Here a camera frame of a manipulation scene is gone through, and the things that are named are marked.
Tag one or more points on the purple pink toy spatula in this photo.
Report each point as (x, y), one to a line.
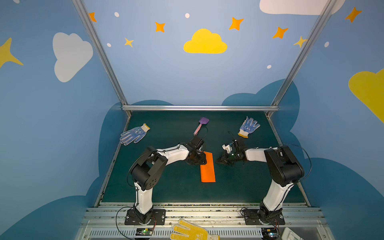
(202, 121)

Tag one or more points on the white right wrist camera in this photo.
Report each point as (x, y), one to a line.
(227, 148)

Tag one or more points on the aluminium frame post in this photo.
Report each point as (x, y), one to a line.
(304, 52)
(91, 30)

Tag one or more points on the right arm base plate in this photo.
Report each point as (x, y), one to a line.
(262, 217)

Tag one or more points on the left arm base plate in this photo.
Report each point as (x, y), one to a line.
(153, 217)

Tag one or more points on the left aluminium frame post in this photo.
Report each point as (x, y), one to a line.
(91, 30)

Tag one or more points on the left green circuit board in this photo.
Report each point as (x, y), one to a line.
(141, 232)

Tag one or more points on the horizontal aluminium frame rail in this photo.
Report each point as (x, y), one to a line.
(198, 108)

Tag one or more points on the yellow dotted glove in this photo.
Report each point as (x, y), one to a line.
(185, 230)

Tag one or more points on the aluminium front rail base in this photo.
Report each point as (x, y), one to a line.
(106, 222)

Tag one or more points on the right green circuit board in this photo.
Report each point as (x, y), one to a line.
(270, 234)

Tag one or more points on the orange square paper sheet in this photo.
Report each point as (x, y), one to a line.
(207, 170)

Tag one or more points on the green circuit board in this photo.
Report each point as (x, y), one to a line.
(270, 234)
(141, 232)

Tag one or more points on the right aluminium frame post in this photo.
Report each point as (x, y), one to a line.
(304, 52)

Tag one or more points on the blue dotted glove left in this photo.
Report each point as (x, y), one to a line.
(134, 135)

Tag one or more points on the blue dotted glove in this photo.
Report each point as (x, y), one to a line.
(248, 127)
(134, 135)

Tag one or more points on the white object bottom right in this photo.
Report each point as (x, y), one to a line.
(289, 234)

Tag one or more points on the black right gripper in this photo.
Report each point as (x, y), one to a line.
(230, 157)

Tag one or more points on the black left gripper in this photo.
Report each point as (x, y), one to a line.
(197, 157)

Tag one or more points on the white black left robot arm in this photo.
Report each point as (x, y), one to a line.
(148, 168)

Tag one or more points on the blue dotted glove right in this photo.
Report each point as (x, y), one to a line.
(248, 127)

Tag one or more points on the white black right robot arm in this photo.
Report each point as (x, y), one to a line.
(285, 171)

